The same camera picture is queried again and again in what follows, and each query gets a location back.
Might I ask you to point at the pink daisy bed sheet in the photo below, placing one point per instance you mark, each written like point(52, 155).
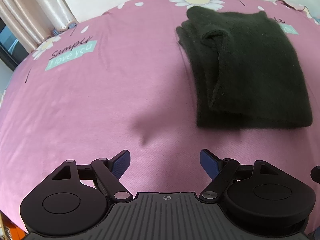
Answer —
point(121, 81)

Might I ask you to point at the dark window frame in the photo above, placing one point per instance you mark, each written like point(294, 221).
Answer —
point(12, 51)

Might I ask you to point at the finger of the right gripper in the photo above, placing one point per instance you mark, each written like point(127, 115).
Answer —
point(315, 173)

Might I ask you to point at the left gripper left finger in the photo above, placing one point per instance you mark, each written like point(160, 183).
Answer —
point(108, 173)

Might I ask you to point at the pink floral pillow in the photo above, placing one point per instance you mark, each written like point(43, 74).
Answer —
point(299, 8)

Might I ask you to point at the dark green knit sweater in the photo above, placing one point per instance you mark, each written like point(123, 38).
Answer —
point(246, 71)

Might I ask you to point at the beige satin curtain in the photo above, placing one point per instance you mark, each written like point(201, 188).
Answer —
point(34, 21)

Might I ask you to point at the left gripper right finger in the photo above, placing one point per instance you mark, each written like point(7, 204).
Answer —
point(220, 171)

